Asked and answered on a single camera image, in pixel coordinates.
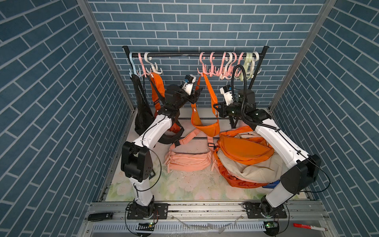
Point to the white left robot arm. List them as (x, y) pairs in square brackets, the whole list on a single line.
[(136, 161)]

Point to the green hook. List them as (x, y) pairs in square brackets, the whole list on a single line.
[(247, 62)]

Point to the white hook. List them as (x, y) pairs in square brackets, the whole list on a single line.
[(153, 67), (226, 68)]

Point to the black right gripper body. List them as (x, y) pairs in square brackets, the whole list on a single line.
[(232, 111)]

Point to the white hook middle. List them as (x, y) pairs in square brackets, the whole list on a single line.
[(226, 68)]

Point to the black remote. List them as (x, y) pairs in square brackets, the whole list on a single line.
[(100, 216)]

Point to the light pink strap bag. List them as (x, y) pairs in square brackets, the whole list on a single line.
[(188, 162)]

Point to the red white marker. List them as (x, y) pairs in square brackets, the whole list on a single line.
[(310, 227)]

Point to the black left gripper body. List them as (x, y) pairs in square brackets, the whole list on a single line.
[(190, 99)]

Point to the black clothes rack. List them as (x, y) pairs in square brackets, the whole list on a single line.
[(247, 80)]

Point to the blue card device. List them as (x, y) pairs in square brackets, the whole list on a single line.
[(271, 185)]

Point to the white hook left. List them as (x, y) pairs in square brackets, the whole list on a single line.
[(153, 67)]

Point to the light blue hook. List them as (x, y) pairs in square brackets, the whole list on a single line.
[(134, 70)]

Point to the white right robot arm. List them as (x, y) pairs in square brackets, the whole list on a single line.
[(302, 168)]

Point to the black bag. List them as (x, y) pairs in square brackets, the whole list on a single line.
[(145, 117)]

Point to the white hook right end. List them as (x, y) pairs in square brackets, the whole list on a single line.
[(256, 62)]

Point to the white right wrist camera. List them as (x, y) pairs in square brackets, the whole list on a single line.
[(227, 93)]

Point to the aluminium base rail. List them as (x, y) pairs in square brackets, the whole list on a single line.
[(236, 218)]

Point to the beige bag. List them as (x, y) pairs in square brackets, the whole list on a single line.
[(268, 171)]

